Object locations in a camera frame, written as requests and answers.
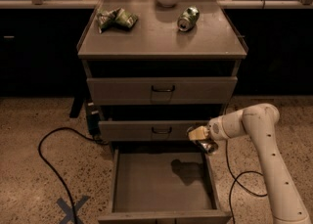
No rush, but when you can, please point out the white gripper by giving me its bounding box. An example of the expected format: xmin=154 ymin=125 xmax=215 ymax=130
xmin=188 ymin=116 xmax=228 ymax=141

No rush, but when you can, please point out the silver redbull can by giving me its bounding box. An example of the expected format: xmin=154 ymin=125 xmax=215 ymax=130
xmin=189 ymin=136 xmax=218 ymax=155

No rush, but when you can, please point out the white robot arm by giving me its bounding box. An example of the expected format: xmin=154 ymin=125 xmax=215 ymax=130
xmin=187 ymin=104 xmax=312 ymax=224

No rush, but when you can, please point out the grey bottom drawer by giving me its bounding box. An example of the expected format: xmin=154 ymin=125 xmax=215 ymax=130
xmin=98 ymin=150 xmax=231 ymax=224

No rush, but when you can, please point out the grey drawer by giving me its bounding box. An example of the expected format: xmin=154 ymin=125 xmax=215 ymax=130
xmin=87 ymin=76 xmax=237 ymax=106
xmin=99 ymin=120 xmax=213 ymax=142
xmin=98 ymin=150 xmax=231 ymax=224

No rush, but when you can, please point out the grey drawer cabinet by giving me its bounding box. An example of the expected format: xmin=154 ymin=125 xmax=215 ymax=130
xmin=76 ymin=0 xmax=249 ymax=157

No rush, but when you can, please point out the grey middle drawer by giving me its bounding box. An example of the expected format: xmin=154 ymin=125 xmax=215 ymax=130
xmin=99 ymin=120 xmax=213 ymax=142

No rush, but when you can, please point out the grey top drawer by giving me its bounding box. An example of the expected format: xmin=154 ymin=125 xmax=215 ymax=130
xmin=87 ymin=76 xmax=237 ymax=106

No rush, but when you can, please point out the green soda can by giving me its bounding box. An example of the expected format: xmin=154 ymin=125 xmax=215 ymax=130
xmin=177 ymin=6 xmax=200 ymax=32

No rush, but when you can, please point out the black power box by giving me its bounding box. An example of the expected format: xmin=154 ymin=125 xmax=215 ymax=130
xmin=85 ymin=101 xmax=100 ymax=136

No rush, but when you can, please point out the green chip bag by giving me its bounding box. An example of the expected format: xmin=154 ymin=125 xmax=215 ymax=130
xmin=96 ymin=8 xmax=138 ymax=33

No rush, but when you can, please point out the blue tape cross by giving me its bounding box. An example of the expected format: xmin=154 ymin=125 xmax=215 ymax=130
xmin=57 ymin=196 xmax=90 ymax=224

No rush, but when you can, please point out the dark counter with cabinets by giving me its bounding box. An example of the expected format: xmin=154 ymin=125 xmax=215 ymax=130
xmin=0 ymin=5 xmax=313 ymax=97

